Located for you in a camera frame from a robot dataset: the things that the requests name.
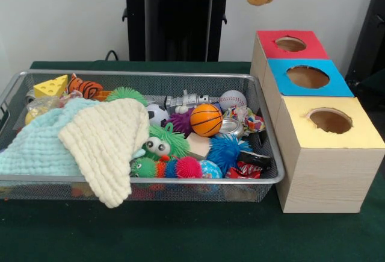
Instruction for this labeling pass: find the cream waffle cloth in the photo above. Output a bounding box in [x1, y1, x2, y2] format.
[58, 98, 150, 209]

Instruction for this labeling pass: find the wooden box with three holes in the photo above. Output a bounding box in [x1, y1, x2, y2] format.
[250, 30, 385, 214]

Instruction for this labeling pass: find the silver mesh bin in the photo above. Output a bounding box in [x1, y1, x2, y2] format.
[0, 69, 286, 202]

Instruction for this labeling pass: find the black upright panel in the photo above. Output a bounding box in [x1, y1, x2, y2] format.
[345, 0, 385, 94]

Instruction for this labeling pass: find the white baseball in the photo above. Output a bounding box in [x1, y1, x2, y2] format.
[218, 89, 248, 111]

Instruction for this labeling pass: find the silver robot toy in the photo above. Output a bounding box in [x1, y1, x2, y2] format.
[164, 89, 218, 114]

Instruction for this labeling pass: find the orange basketball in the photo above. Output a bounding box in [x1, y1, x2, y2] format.
[189, 104, 224, 138]

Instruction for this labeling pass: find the small soccer ball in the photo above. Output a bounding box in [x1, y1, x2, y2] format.
[146, 104, 170, 127]

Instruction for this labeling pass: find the blue spiky ball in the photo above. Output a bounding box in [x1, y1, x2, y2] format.
[206, 134, 253, 176]

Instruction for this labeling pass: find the green spiky monster with eyes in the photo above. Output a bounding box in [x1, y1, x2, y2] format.
[141, 122, 190, 162]

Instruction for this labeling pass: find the multicolour spiky caterpillar toy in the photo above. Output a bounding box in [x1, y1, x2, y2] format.
[129, 156, 204, 179]

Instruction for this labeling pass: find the yellow cheese wedge toy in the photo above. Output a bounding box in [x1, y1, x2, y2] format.
[33, 74, 69, 98]

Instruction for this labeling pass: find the dark green tablecloth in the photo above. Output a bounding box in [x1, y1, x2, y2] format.
[0, 60, 385, 262]

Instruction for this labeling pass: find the light blue waffle cloth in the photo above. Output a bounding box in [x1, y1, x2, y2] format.
[0, 98, 145, 177]

